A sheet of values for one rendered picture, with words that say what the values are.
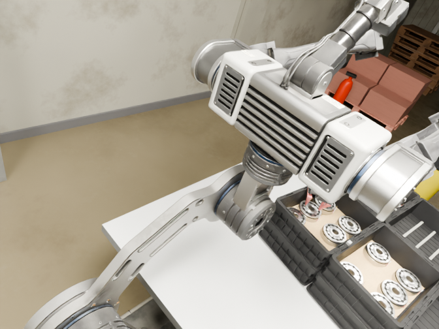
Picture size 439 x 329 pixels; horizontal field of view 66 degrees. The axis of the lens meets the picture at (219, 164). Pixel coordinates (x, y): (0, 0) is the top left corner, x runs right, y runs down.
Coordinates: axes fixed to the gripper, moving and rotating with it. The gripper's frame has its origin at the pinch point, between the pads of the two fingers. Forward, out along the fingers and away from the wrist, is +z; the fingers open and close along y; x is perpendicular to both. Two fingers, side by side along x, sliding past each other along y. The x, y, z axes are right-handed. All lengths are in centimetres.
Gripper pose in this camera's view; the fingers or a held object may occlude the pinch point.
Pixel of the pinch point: (312, 205)
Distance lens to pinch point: 155.0
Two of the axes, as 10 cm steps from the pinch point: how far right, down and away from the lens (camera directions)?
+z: -2.8, 7.4, 6.1
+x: -2.4, 5.7, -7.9
